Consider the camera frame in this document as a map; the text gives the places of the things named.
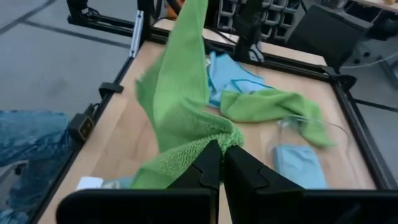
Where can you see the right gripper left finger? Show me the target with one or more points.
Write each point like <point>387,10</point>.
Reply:
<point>206,174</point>

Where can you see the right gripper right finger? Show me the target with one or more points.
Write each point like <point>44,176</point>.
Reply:
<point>242,174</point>

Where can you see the light blue microfiber towel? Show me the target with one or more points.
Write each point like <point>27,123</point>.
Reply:
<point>298,165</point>
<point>118,183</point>
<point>227,71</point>

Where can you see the green microfiber towel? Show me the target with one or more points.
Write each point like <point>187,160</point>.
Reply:
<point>267,105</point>
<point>180,93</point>

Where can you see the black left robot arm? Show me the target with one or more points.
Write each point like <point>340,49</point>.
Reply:
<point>248,31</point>

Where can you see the dark parts bin rack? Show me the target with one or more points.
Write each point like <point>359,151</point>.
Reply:
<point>273,18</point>

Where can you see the large black box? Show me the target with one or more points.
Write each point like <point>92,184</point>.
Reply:
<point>329,34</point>

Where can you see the person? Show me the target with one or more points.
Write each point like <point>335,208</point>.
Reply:
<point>31,140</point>

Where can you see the black metal table frame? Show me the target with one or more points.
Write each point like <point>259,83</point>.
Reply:
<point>357,130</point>

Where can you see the black table-level camera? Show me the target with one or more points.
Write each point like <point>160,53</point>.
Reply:
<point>81,126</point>

